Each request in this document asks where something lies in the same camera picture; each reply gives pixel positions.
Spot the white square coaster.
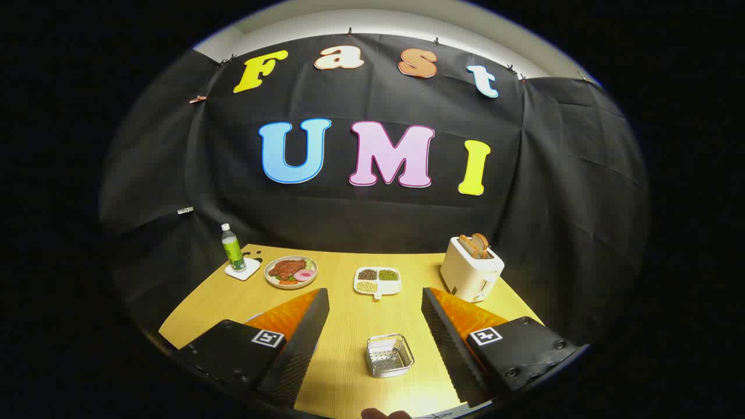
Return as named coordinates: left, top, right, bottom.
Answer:
left=225, top=258, right=261, bottom=281

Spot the green label plastic bottle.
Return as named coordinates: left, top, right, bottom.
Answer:
left=221, top=223, right=247, bottom=272

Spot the metal wire basket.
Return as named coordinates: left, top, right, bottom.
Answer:
left=366, top=334, right=415, bottom=379

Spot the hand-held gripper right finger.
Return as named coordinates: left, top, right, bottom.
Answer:
left=421, top=287, right=590, bottom=408

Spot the white divided bean dish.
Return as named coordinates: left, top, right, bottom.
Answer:
left=353, top=267, right=402, bottom=300

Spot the beige round food plate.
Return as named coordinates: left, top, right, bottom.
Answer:
left=264, top=255, right=318, bottom=290

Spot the black backdrop cloth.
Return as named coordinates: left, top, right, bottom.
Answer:
left=99, top=33, right=650, bottom=350

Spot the white toaster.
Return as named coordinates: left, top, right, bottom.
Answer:
left=440, top=236, right=505, bottom=303

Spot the brown meat piece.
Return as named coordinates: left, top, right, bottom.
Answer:
left=268, top=260, right=307, bottom=280

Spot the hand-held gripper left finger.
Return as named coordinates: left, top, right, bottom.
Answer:
left=175, top=287, right=330, bottom=408

